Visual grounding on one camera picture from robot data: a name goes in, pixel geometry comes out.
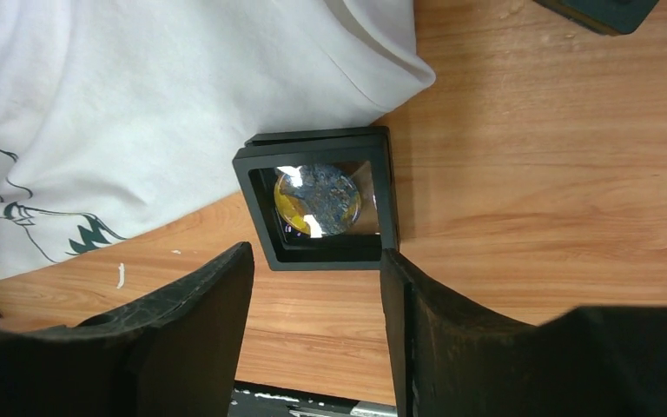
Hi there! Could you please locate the white green garment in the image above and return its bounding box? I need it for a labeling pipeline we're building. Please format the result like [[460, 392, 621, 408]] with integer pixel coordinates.
[[0, 1, 435, 280]]

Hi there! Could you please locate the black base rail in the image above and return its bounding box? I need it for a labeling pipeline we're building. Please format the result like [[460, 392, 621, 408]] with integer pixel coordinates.
[[228, 381, 397, 417]]

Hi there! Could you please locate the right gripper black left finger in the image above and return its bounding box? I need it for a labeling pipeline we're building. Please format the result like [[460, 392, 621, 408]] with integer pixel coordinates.
[[0, 242, 254, 416]]

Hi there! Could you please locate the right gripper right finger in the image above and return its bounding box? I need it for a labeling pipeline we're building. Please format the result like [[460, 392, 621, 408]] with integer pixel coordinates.
[[380, 249, 667, 416]]

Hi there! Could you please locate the black square display case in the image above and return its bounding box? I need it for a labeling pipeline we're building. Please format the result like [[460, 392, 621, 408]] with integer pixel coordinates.
[[534, 0, 658, 36]]

